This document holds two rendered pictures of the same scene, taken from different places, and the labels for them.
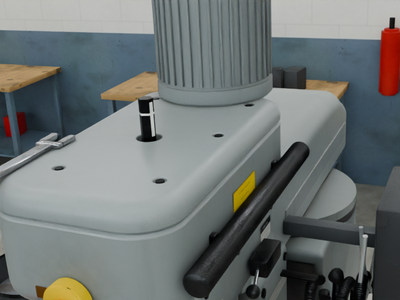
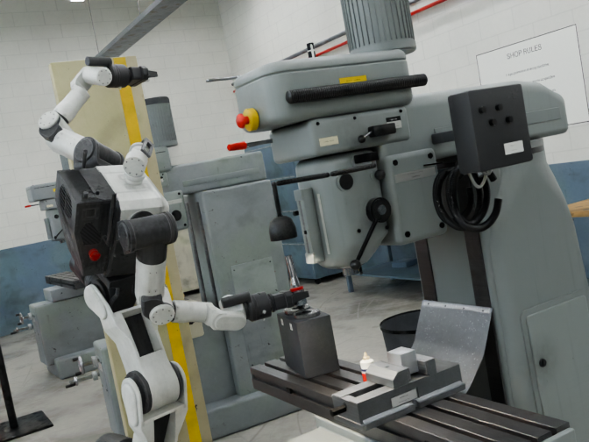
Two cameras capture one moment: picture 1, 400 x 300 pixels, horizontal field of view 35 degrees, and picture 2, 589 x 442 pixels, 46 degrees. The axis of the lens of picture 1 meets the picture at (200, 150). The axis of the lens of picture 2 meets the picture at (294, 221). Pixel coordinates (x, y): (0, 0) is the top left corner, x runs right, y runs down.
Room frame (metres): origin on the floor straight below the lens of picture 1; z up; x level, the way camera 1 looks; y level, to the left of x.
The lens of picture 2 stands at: (-0.84, -1.01, 1.62)
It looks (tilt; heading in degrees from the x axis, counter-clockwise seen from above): 4 degrees down; 36
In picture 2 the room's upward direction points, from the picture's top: 10 degrees counter-clockwise
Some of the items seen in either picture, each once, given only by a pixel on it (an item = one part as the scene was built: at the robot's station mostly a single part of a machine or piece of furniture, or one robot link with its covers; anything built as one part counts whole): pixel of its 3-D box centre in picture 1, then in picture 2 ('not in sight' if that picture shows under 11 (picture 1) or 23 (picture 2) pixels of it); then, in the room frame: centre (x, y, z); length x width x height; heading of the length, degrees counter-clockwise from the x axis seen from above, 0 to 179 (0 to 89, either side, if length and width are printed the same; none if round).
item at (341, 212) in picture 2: not in sight; (341, 209); (0.86, 0.07, 1.47); 0.21 x 0.19 x 0.32; 65
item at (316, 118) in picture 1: (262, 161); (457, 122); (1.31, -0.14, 1.66); 0.80 x 0.23 x 0.20; 155
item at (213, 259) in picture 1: (256, 203); (359, 88); (0.83, -0.08, 1.79); 0.45 x 0.04 x 0.04; 155
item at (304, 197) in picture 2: not in sight; (309, 225); (0.76, 0.12, 1.45); 0.04 x 0.04 x 0.21; 65
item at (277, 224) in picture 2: not in sight; (281, 227); (0.62, 0.11, 1.46); 0.07 x 0.07 x 0.06
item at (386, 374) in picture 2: not in sight; (387, 374); (0.74, -0.06, 1.03); 0.12 x 0.06 x 0.04; 65
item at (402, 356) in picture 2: not in sight; (402, 361); (0.79, -0.09, 1.05); 0.06 x 0.05 x 0.06; 65
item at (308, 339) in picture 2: not in sight; (307, 338); (1.02, 0.39, 1.04); 0.22 x 0.12 x 0.20; 54
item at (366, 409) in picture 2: not in sight; (397, 383); (0.76, -0.07, 0.99); 0.35 x 0.15 x 0.11; 155
